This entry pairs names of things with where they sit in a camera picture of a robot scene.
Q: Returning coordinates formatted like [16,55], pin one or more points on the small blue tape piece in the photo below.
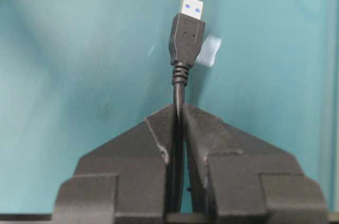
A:
[209,50]

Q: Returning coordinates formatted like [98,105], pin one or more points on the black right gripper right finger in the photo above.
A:
[236,177]

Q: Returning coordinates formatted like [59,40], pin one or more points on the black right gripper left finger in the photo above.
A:
[125,180]

